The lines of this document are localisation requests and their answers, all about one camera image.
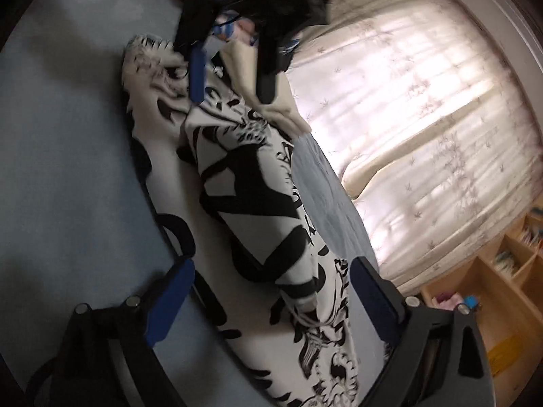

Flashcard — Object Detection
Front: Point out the black and white printed hoodie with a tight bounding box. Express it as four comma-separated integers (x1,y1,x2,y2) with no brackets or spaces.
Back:
121,34,393,407

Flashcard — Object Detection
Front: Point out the cream folded cloth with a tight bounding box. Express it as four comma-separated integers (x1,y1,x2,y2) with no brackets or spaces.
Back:
221,38,313,137

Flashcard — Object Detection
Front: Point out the light blue bed blanket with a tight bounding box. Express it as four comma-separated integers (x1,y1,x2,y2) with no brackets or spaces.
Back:
0,0,382,407

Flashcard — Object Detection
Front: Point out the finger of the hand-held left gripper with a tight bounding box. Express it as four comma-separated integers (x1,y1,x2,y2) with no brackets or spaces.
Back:
176,0,209,103
254,21,298,105

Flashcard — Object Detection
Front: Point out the wooden shelf unit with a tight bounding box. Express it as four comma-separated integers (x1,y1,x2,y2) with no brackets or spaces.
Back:
419,208,543,391

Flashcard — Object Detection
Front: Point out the white sheer curtain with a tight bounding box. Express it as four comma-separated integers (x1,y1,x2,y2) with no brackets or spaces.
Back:
283,0,536,294

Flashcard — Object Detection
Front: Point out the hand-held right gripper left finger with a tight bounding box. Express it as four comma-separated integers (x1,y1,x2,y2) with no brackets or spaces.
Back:
25,258,196,407

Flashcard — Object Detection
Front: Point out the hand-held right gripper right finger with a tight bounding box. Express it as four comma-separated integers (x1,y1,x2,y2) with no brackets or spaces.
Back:
350,256,498,407

